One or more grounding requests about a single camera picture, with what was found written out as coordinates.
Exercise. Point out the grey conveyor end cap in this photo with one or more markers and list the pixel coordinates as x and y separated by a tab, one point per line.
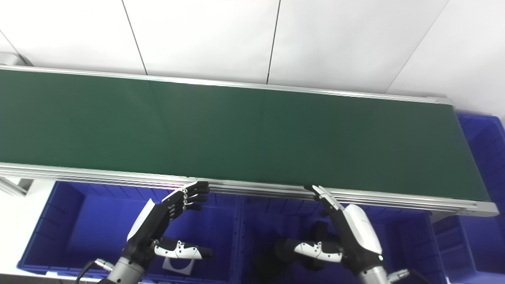
12	59

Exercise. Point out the blue plastic bin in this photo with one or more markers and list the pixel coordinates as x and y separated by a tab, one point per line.
402	252
485	165
79	232

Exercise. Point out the green conveyor belt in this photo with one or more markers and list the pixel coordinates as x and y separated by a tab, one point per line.
256	134
276	188

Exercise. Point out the aluminium conveyor leg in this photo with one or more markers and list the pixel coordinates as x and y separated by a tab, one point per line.
14	186
442	215

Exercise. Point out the white square part with hole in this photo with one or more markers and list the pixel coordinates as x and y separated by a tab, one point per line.
177	266

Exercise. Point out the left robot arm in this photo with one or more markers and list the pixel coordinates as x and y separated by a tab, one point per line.
124	272

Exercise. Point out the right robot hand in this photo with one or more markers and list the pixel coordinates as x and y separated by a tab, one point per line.
357	236

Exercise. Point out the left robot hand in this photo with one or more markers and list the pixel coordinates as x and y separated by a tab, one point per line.
152	232

